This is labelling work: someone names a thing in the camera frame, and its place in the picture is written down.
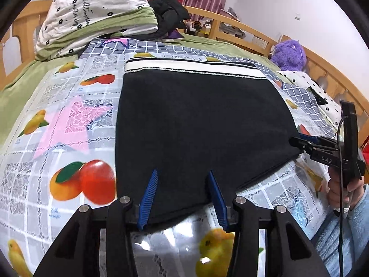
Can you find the green bed blanket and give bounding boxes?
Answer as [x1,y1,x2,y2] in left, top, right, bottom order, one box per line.
[1,35,280,144]

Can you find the folded white green quilt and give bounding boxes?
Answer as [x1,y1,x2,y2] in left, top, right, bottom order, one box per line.
[34,0,158,61]

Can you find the black clothes pile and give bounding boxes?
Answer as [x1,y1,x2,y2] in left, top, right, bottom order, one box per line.
[133,0,190,41]

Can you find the purple plush toy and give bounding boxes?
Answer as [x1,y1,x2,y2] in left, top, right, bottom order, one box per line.
[270,39,307,71]

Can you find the white floral pillow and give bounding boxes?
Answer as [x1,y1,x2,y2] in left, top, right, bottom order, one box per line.
[279,71,342,131]

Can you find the fruit print tablecloth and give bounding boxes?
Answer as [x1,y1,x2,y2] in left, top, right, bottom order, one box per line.
[1,58,330,276]

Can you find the black pants with stripe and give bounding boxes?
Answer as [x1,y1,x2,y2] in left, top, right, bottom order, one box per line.
[115,57,300,229]

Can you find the person right hand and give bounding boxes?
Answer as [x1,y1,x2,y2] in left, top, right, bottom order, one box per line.
[327,167,365,210]

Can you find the light blue sleeve forearm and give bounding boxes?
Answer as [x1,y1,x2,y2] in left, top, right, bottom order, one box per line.
[312,184,368,276]

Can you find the wooden bed frame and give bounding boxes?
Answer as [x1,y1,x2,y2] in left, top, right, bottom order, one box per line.
[1,0,368,145]

